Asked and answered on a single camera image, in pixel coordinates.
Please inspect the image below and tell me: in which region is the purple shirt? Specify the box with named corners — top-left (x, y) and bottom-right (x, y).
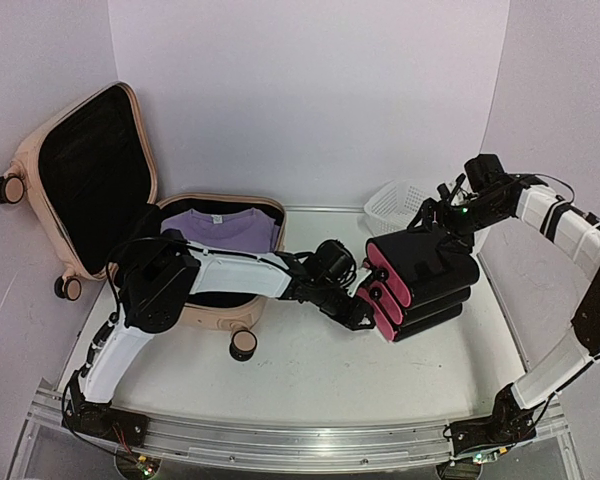
top-left (161, 208), bottom-right (280, 253)

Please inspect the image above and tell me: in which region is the black pink tiered rack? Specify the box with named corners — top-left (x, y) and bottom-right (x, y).
top-left (356, 227), bottom-right (480, 342)

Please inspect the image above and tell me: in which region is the white plastic mesh basket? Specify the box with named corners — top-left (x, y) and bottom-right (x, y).
top-left (363, 180), bottom-right (433, 236)

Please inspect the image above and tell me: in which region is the pink hard-shell suitcase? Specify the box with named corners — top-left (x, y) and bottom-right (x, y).
top-left (0, 82), bottom-right (286, 361)

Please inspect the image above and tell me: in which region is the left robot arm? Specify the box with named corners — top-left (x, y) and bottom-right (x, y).
top-left (66, 230), bottom-right (375, 437)

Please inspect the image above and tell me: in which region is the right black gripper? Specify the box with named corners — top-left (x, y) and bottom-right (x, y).
top-left (406, 196), bottom-right (508, 256)

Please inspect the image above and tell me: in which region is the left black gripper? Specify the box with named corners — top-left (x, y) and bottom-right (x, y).
top-left (313, 280), bottom-right (378, 334)

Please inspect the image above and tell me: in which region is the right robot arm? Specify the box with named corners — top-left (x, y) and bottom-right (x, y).
top-left (415, 154), bottom-right (600, 452)

